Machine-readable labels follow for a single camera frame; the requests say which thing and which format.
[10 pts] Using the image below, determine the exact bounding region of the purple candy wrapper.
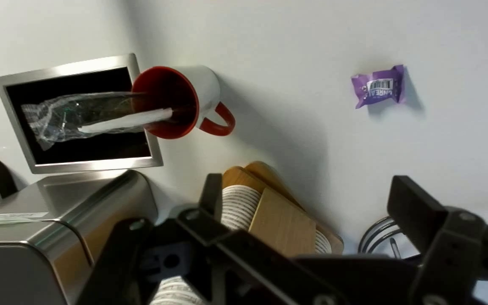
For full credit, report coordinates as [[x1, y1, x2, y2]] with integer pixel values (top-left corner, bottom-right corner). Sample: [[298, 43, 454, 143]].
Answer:
[[349, 63, 410, 110]]

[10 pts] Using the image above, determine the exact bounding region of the stainless steel trash can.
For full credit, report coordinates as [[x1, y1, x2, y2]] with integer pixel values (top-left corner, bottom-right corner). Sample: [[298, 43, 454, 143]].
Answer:
[[0, 168, 159, 305]]

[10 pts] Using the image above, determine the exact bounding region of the plastic wrapped utensil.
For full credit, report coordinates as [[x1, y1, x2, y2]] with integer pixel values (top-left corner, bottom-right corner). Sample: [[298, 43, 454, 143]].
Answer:
[[19, 90, 176, 153]]

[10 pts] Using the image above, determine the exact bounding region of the stainless steel sink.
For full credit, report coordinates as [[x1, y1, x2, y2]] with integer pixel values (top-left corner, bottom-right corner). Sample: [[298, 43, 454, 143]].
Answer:
[[0, 53, 165, 175]]

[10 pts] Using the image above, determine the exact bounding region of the white paper cup stack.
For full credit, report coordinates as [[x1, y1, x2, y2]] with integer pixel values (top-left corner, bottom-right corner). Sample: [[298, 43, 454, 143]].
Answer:
[[312, 229, 334, 256], [219, 183, 265, 232]]

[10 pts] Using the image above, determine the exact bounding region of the wooden cup dispenser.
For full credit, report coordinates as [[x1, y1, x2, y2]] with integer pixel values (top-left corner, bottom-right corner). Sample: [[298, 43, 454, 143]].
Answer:
[[219, 160, 346, 260]]

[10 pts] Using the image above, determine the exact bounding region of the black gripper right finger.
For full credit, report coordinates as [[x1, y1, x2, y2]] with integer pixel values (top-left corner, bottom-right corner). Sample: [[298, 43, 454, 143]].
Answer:
[[387, 175, 488, 305]]

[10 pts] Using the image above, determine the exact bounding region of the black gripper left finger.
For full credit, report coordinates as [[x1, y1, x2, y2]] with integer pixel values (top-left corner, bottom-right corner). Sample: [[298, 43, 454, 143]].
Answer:
[[76, 171, 342, 305]]

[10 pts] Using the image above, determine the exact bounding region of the white mug red interior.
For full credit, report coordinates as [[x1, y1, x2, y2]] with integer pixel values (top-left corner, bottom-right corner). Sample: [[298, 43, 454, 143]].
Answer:
[[131, 63, 237, 141]]

